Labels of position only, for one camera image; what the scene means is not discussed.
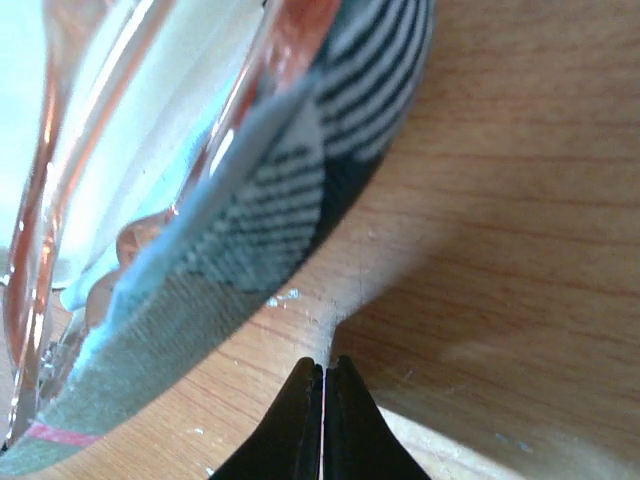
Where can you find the brown striped glasses case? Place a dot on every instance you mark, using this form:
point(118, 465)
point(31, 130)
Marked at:
point(189, 276)

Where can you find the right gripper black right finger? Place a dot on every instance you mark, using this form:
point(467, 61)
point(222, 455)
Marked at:
point(358, 443)

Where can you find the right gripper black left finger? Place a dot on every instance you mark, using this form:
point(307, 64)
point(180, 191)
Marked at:
point(286, 444)

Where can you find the orange tinted sunglasses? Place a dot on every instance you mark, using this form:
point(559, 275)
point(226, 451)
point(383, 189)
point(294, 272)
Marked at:
point(290, 35)

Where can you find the light blue cleaning cloth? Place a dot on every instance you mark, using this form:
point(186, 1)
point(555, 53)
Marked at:
point(103, 104)

